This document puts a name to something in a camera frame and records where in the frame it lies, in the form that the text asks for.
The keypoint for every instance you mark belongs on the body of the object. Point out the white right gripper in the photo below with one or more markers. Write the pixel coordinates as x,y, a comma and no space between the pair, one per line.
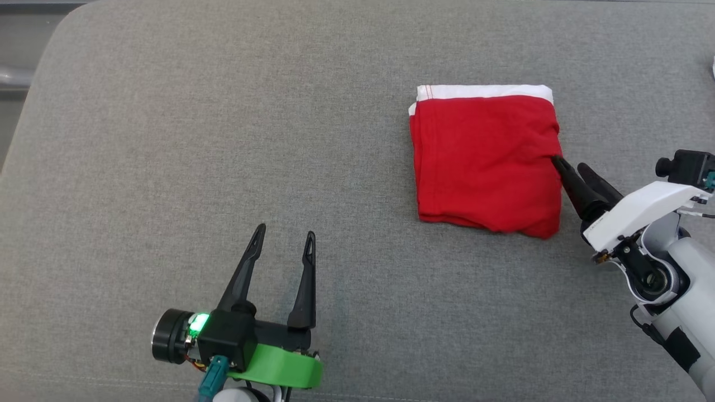
637,209

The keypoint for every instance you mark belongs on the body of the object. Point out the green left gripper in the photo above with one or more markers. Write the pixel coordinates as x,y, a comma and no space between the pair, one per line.
279,365

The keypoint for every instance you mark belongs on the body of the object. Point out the red and white shorts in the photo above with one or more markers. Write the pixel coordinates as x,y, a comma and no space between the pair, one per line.
486,162

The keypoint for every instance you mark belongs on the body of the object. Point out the grey fabric sofa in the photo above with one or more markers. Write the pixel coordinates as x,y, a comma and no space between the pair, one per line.
223,139

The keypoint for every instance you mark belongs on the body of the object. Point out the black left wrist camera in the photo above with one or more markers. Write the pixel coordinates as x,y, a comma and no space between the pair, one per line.
223,335

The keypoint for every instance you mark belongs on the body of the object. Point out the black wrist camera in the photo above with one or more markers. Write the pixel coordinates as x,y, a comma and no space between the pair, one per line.
223,335
690,167

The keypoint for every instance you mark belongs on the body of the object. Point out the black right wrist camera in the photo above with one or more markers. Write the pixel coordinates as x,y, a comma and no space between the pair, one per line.
690,167

